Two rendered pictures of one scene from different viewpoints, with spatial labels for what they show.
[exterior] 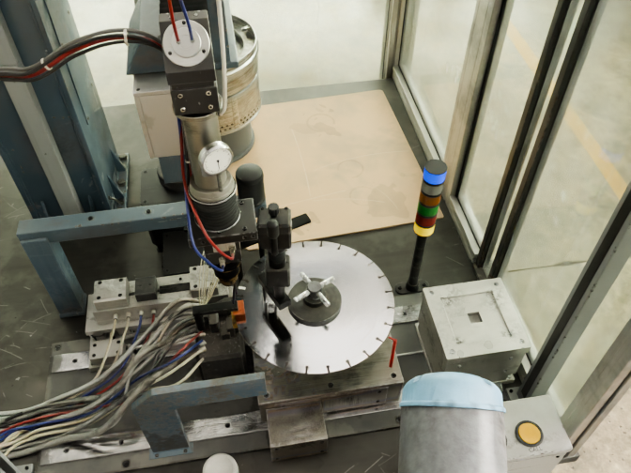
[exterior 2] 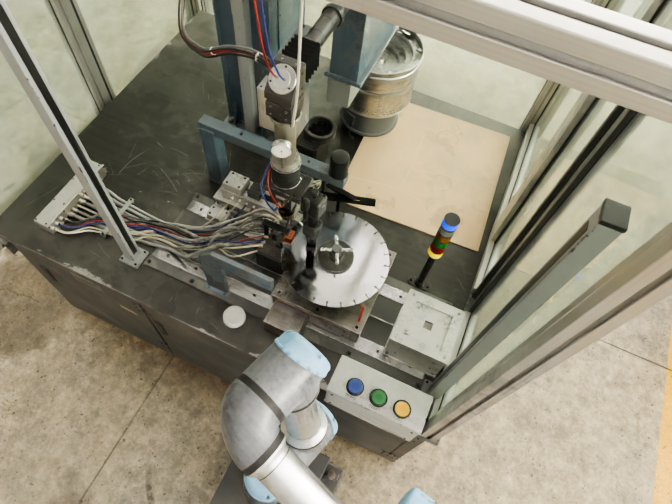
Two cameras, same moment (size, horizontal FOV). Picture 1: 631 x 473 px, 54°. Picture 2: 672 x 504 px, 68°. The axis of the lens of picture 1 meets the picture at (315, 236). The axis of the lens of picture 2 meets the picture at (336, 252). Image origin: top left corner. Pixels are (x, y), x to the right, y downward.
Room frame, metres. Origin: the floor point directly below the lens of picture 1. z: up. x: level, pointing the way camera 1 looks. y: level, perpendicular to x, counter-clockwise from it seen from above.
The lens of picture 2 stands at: (0.07, -0.32, 2.28)
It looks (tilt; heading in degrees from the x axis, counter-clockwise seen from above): 61 degrees down; 26
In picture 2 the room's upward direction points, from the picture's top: 9 degrees clockwise
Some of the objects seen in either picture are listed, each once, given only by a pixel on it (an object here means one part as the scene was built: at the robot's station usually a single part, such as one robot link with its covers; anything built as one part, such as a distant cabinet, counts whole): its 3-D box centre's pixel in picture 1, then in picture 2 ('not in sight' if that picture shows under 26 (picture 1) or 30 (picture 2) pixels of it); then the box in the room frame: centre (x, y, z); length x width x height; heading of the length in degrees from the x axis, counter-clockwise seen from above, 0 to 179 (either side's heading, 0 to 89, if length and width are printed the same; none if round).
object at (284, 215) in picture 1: (276, 246); (313, 213); (0.69, 0.07, 1.17); 0.06 x 0.05 x 0.20; 90
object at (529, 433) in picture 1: (528, 434); (401, 409); (0.47, -0.40, 0.89); 0.04 x 0.04 x 0.02
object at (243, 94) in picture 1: (208, 96); (374, 84); (1.46, 0.31, 0.93); 0.31 x 0.31 x 0.36
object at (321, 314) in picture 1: (315, 297); (335, 254); (0.73, 0.00, 0.96); 0.11 x 0.11 x 0.03
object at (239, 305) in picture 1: (220, 315); (278, 232); (0.70, 0.19, 0.95); 0.10 x 0.03 x 0.07; 99
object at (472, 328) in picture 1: (468, 335); (422, 333); (0.73, -0.34, 0.82); 0.18 x 0.18 x 0.15; 9
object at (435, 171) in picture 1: (435, 172); (450, 222); (0.91, -0.24, 1.14); 0.05 x 0.04 x 0.03; 9
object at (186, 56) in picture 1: (195, 59); (312, 79); (0.84, 0.19, 1.45); 0.35 x 0.07 x 0.28; 9
